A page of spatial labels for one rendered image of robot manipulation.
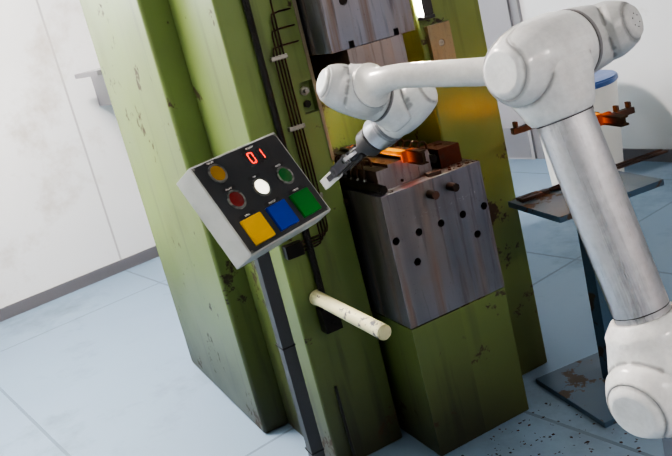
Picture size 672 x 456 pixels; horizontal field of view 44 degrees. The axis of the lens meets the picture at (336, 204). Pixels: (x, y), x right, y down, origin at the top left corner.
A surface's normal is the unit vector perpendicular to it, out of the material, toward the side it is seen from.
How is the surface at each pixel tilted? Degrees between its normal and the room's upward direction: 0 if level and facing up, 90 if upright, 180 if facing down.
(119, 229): 90
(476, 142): 90
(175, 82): 90
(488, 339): 90
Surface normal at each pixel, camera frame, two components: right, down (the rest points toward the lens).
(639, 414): -0.71, 0.44
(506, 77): -0.79, 0.23
